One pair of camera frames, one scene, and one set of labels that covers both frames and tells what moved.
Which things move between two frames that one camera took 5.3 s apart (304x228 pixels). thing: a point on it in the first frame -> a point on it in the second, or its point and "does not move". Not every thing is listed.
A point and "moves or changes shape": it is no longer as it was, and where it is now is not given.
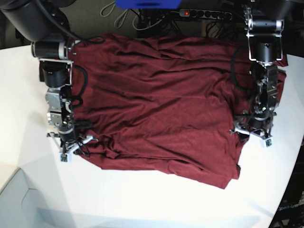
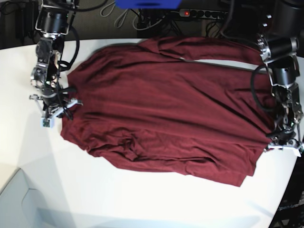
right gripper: (260, 118) -> (282, 135)
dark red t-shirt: (166, 104) moves or changes shape
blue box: (148, 4) does not move
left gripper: (67, 132) -> (50, 96)
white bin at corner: (21, 207) does not move
